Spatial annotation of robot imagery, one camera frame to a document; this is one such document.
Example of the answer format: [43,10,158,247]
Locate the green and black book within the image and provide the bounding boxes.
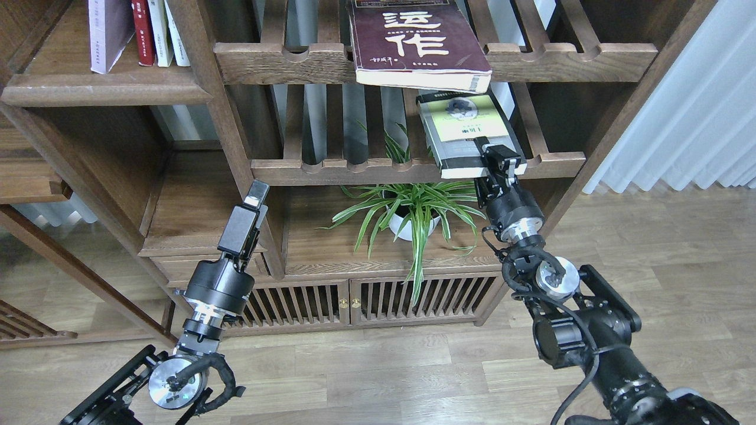
[416,91,527,179]

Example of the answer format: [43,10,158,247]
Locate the white teal upright book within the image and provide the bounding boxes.
[164,1,191,67]

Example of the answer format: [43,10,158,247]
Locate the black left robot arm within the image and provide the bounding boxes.
[61,180,270,424]

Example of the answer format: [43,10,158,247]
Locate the pale lavender white book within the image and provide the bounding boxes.
[87,1,135,74]

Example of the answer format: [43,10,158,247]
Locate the dark wooden bookshelf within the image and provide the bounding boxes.
[2,1,715,335]

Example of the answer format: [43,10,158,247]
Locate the red upright book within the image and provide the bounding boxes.
[131,0,156,67]

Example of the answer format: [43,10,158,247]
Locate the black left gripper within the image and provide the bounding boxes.
[184,181,270,322]

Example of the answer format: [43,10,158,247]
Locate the maroon book white characters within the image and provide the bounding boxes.
[346,1,493,93]

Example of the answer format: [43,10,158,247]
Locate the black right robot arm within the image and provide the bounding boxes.
[474,137,737,424]

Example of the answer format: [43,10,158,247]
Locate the white curtain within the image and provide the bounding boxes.
[583,1,755,194]

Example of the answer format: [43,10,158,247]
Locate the white plant pot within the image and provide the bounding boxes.
[389,214,441,241]

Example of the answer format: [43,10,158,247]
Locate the green spider plant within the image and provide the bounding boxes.
[320,121,491,308]

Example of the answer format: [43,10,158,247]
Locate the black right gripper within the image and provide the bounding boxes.
[474,136,545,243]

